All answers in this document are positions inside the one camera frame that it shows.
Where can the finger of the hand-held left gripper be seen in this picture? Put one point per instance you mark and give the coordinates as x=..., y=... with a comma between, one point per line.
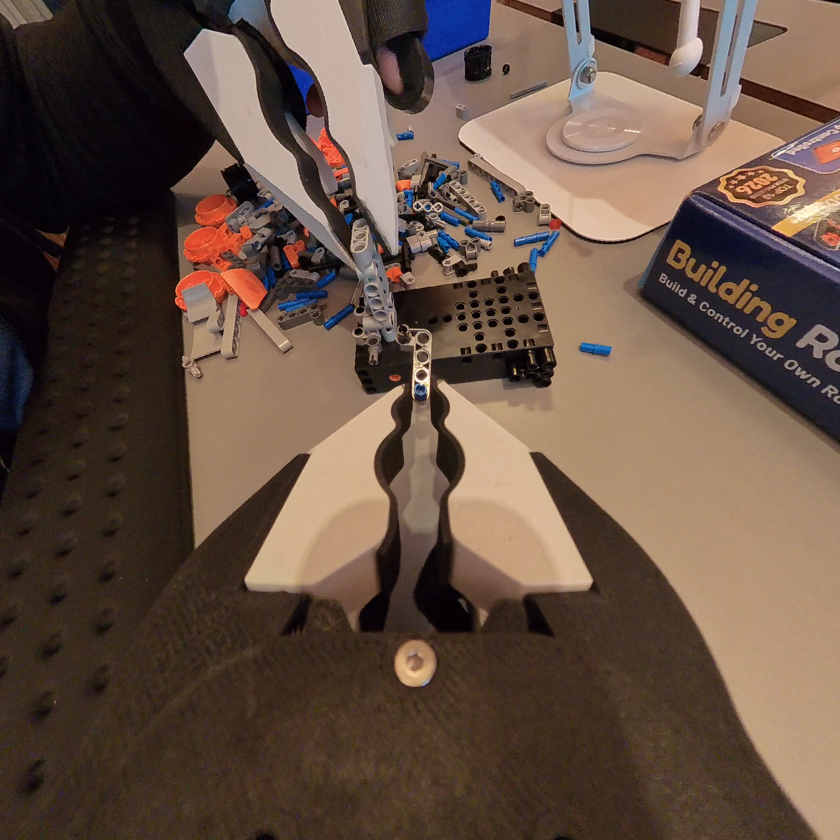
x=348, y=98
x=236, y=98

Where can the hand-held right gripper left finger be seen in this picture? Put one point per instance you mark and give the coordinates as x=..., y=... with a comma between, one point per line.
x=315, y=518

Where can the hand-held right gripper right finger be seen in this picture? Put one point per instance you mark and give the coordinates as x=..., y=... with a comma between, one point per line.
x=518, y=518

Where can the pile of building pieces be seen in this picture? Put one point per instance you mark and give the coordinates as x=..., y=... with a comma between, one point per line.
x=203, y=246

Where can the grey beam piece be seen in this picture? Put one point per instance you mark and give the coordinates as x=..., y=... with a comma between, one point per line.
x=422, y=350

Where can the grey beam and connector assembly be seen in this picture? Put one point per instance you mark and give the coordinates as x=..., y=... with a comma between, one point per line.
x=384, y=321

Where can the person's left forearm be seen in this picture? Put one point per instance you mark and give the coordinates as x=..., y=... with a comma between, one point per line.
x=98, y=98

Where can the blue storage bin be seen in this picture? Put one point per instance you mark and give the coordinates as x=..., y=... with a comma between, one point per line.
x=459, y=23

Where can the black wheel hub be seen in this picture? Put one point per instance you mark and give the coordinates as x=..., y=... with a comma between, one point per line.
x=478, y=62

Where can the grey axle rod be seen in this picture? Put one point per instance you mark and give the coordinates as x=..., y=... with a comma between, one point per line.
x=528, y=90

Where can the blue connector pin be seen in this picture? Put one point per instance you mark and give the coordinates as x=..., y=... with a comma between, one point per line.
x=595, y=348

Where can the grey cross axle connector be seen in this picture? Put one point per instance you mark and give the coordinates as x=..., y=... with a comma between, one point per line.
x=192, y=366

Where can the blue robot kit box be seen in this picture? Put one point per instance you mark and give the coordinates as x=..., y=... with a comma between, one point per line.
x=722, y=315

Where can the person's blue jeans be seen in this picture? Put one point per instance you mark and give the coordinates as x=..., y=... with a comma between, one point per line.
x=13, y=374

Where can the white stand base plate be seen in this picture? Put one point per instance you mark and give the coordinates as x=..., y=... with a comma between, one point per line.
x=512, y=144

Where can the metal stand bracket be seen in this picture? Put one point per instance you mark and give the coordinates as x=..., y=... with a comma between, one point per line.
x=581, y=39
x=728, y=65

